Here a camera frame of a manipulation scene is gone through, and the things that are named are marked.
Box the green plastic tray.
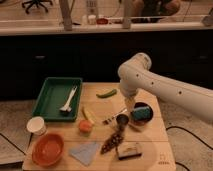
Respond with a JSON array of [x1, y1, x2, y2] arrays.
[[32, 77, 82, 122]]

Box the metal measuring cup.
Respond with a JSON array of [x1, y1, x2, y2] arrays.
[[116, 114, 129, 131]]

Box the black floor cable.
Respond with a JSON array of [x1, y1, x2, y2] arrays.
[[165, 125, 213, 151]]

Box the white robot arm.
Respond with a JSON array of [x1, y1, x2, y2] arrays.
[[118, 53, 213, 124]]

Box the orange bowl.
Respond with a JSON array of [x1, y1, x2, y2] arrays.
[[32, 133, 64, 167]]

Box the brown grape bunch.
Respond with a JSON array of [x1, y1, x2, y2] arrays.
[[100, 132, 124, 154]]

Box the seated person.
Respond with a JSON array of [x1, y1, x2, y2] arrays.
[[132, 0, 181, 23]]

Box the white spatula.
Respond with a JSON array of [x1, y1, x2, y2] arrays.
[[60, 86, 77, 112]]

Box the office chair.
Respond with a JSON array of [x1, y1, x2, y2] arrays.
[[21, 0, 53, 14]]

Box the green pepper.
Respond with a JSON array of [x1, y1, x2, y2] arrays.
[[96, 89, 117, 98]]

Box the teal sponge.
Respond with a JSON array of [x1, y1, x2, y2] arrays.
[[132, 107, 150, 121]]

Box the blue cloth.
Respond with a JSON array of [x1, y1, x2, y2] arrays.
[[69, 142, 100, 166]]

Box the red lid container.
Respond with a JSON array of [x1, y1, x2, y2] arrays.
[[96, 18, 108, 25]]

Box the white paper cup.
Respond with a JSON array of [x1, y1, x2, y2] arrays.
[[26, 116, 46, 135]]

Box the dark sponge block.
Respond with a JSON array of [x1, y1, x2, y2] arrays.
[[116, 142, 142, 160]]

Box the black bowl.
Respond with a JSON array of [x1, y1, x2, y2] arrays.
[[130, 102, 153, 125]]

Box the white jar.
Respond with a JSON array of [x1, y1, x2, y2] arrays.
[[88, 15, 96, 25]]

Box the orange fruit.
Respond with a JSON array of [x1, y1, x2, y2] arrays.
[[78, 120, 93, 133]]

